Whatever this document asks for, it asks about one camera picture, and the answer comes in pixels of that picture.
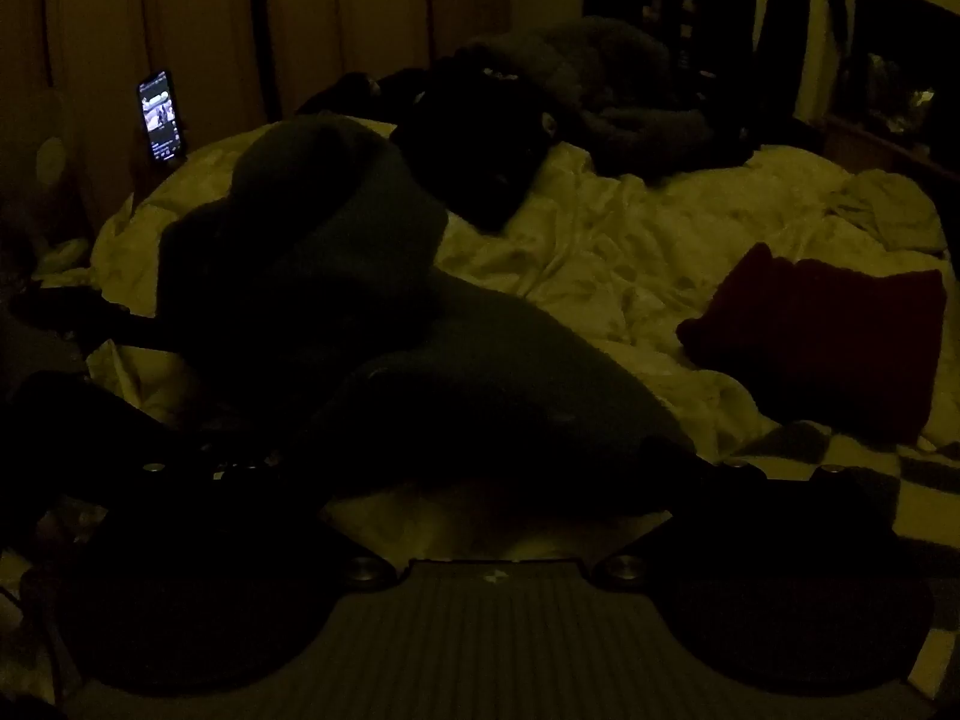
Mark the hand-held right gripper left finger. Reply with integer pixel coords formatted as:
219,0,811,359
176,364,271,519
139,454,398,587

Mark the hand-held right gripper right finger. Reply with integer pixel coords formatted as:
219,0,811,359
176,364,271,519
595,441,897,584

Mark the dark green fleece garment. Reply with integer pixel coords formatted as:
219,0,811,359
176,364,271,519
154,112,706,533

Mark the rack of dark hanging clothes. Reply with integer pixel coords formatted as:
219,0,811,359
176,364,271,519
581,0,848,121

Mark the dark red folded garment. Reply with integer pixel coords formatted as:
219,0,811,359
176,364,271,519
677,242,947,445

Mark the striped blanket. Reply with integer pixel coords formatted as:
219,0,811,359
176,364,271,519
720,420,960,541

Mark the white patterned duvet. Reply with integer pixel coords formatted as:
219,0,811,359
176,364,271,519
90,120,960,541

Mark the white crumpled cloth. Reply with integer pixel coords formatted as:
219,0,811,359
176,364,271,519
825,169,950,253

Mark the grey fuzzy garment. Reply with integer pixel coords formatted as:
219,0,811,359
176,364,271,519
517,15,758,182

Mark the black smartphone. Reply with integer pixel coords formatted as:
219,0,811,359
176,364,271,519
136,70,188,164

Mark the black garment with white print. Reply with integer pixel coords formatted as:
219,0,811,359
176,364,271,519
300,52,571,235

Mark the cream wardrobe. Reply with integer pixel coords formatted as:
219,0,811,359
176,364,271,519
0,0,586,203

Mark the black television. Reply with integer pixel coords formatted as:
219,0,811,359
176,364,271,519
832,0,960,158

